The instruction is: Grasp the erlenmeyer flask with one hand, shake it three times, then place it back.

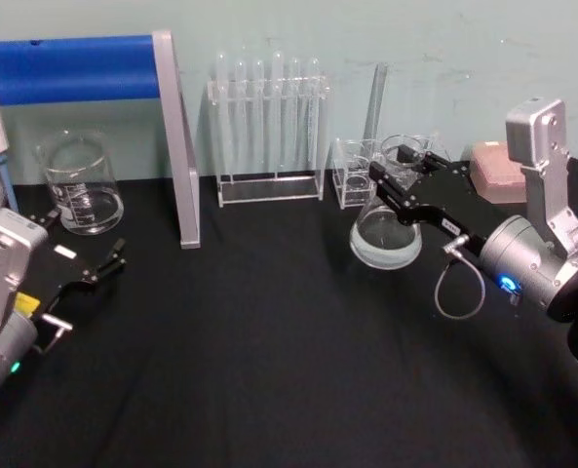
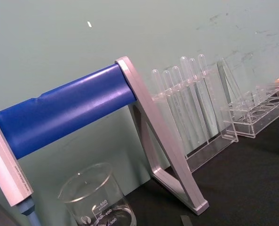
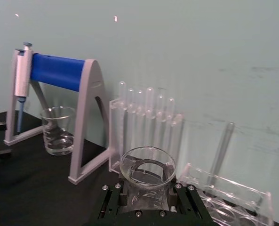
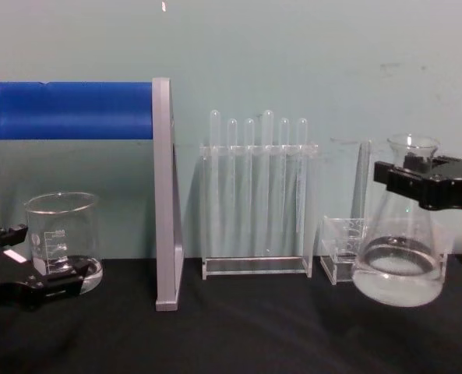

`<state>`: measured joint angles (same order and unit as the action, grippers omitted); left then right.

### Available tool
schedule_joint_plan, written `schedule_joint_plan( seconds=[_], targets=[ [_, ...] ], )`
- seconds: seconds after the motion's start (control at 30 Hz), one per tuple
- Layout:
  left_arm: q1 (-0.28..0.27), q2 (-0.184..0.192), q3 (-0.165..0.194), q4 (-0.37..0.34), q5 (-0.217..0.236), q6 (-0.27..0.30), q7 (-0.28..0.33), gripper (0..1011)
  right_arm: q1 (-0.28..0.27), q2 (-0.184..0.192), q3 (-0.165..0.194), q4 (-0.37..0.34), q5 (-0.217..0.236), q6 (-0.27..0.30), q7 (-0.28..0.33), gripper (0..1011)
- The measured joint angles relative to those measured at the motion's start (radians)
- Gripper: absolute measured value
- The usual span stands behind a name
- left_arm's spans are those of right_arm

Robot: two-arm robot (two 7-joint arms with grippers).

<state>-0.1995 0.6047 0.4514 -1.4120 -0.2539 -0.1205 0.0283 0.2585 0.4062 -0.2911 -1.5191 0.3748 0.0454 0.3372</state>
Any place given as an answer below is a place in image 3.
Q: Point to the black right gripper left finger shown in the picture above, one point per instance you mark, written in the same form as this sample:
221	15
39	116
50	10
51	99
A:
111	200

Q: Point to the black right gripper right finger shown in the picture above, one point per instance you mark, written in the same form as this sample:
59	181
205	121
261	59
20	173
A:
188	202

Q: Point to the wide clear glass beaker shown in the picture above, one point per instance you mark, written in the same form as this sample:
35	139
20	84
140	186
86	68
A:
148	164

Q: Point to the low clear acrylic tube rack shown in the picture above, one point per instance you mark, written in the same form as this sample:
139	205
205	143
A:
235	200

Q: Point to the black table cloth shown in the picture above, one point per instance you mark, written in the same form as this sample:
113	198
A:
35	188

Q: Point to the grey pipette blue tip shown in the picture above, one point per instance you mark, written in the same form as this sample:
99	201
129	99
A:
22	75

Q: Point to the small clear glass beaker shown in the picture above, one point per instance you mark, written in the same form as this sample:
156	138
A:
58	141

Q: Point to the clear glass test tube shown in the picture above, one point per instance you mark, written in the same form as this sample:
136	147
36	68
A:
221	150

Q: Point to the tall clear acrylic tube rack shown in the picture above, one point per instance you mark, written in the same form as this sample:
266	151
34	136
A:
117	131

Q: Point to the grey pipette stand blue bar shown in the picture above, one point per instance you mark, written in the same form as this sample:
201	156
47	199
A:
90	94

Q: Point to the clear plastic test tube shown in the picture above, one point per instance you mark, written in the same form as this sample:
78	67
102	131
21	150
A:
130	99
150	99
170	107
122	94
140	100
160	104

